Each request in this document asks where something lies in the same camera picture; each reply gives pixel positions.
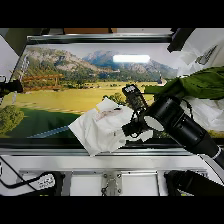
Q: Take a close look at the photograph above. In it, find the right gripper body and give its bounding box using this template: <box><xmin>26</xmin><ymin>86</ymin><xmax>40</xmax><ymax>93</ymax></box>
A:
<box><xmin>121</xmin><ymin>111</ymin><xmax>150</xmax><ymax>138</ymax></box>

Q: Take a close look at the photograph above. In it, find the white T-shirt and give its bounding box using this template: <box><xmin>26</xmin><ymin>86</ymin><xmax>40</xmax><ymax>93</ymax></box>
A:
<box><xmin>68</xmin><ymin>97</ymin><xmax>155</xmax><ymax>157</ymax></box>

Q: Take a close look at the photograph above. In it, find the heap of clothes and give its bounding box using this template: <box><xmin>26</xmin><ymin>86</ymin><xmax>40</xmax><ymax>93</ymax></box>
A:
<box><xmin>176</xmin><ymin>29</ymin><xmax>224</xmax><ymax>133</ymax></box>

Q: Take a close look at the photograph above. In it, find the green garment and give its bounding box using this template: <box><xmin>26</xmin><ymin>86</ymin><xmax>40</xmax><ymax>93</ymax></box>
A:
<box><xmin>143</xmin><ymin>65</ymin><xmax>224</xmax><ymax>101</ymax></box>

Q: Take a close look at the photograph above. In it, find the black cable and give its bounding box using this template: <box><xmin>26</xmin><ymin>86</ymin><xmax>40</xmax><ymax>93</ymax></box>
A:
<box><xmin>0</xmin><ymin>156</ymin><xmax>51</xmax><ymax>192</ymax></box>

